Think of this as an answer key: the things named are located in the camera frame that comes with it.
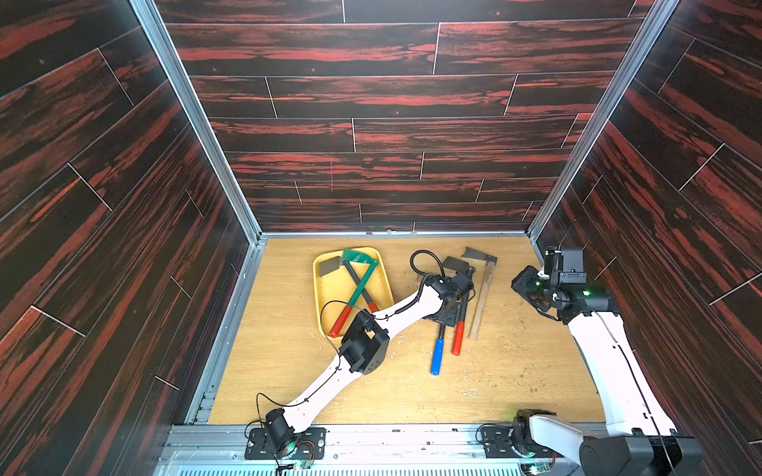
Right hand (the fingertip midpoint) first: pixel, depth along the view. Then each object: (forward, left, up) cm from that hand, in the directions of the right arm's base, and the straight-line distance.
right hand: (524, 281), depth 77 cm
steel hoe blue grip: (-12, +21, -23) cm, 33 cm away
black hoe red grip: (+20, +56, -20) cm, 63 cm away
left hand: (+1, +17, -23) cm, 29 cm away
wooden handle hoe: (+24, -1, -21) cm, 32 cm away
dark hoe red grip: (+6, +11, -22) cm, 25 cm away
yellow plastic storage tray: (+10, +55, -22) cm, 60 cm away
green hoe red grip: (+24, +52, -20) cm, 60 cm away
